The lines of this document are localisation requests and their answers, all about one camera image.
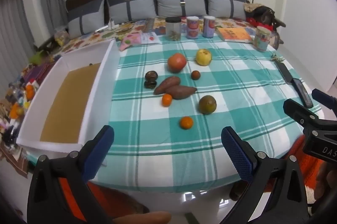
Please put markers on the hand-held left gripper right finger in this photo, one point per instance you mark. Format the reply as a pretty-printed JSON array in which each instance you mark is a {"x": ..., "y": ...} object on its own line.
[{"x": 237, "y": 153}]

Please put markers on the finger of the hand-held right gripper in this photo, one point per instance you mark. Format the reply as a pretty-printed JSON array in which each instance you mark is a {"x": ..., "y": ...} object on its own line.
[
  {"x": 297, "y": 110},
  {"x": 325, "y": 99}
]

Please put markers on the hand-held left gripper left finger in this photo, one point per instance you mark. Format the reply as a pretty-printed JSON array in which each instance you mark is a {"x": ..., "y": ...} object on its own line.
[{"x": 98, "y": 151}]

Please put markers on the white cardboard box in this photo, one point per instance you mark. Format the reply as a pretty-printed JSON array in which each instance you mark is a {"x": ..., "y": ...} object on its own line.
[{"x": 97, "y": 97}]

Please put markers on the green-brown orange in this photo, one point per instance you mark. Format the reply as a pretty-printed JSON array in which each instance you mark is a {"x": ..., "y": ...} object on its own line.
[{"x": 207, "y": 105}]

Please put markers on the orange tangerine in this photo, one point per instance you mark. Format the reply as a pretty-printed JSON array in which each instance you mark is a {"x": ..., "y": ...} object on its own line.
[
  {"x": 186, "y": 123},
  {"x": 167, "y": 100}
]

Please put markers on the sweet potato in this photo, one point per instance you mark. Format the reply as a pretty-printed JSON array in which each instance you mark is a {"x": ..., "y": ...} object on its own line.
[
  {"x": 181, "y": 92},
  {"x": 167, "y": 84}
]

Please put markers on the yellow pear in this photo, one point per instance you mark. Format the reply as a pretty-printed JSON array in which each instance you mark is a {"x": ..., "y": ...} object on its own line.
[{"x": 203, "y": 57}]

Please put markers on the red apple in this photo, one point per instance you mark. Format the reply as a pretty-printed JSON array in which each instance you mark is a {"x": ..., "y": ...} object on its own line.
[{"x": 177, "y": 62}]

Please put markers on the black phone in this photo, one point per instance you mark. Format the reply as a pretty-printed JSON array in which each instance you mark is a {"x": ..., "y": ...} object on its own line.
[{"x": 302, "y": 92}]

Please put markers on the orange knit cloth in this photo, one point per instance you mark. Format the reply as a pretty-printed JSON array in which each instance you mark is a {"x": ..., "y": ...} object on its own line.
[{"x": 297, "y": 160}]

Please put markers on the long black remote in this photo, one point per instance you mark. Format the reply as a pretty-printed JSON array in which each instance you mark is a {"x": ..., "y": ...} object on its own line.
[{"x": 284, "y": 72}]

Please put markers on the green checked cloth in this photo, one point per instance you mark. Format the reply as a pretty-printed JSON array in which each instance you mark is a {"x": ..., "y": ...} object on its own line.
[{"x": 237, "y": 108}]

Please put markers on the clear round labelled tin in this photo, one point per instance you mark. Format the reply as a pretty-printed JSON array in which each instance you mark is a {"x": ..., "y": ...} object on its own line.
[{"x": 262, "y": 39}]

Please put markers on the small dark orange fruit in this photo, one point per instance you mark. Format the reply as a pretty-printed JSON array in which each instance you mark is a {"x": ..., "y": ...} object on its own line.
[{"x": 195, "y": 75}]

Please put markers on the pile of assorted small goods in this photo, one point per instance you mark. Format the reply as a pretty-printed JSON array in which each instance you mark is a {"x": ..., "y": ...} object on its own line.
[{"x": 23, "y": 97}]

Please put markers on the orange book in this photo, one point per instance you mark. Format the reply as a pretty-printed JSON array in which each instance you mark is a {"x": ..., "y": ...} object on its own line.
[{"x": 233, "y": 34}]

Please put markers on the dark bag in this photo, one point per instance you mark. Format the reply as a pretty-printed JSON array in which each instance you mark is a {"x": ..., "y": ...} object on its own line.
[{"x": 263, "y": 14}]

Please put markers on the floral blanket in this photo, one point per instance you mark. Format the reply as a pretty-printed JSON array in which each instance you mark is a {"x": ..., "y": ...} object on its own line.
[{"x": 87, "y": 39}]

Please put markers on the pink snack packet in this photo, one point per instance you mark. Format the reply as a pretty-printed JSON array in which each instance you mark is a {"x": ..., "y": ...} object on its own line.
[{"x": 130, "y": 42}]

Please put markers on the clear snack bag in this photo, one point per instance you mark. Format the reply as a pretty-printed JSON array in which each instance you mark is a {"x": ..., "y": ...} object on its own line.
[{"x": 62, "y": 37}]

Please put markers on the labelled food can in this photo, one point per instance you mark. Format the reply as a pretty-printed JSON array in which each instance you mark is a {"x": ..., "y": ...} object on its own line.
[
  {"x": 209, "y": 27},
  {"x": 192, "y": 27}
]

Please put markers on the white printed packet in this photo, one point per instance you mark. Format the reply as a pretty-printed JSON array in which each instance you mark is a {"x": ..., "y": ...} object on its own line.
[{"x": 150, "y": 38}]

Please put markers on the white power strip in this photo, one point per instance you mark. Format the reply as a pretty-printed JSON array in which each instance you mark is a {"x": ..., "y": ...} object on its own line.
[{"x": 106, "y": 26}]

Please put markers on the grey pillow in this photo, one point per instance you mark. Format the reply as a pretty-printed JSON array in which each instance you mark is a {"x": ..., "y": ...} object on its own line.
[
  {"x": 129, "y": 5},
  {"x": 179, "y": 0},
  {"x": 87, "y": 18},
  {"x": 223, "y": 2}
]

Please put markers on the clear jar with black lid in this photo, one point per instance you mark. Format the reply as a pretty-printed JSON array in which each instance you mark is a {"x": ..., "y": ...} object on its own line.
[{"x": 173, "y": 29}]

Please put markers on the grey curtain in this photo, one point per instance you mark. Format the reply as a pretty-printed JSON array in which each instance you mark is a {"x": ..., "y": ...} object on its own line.
[{"x": 15, "y": 16}]

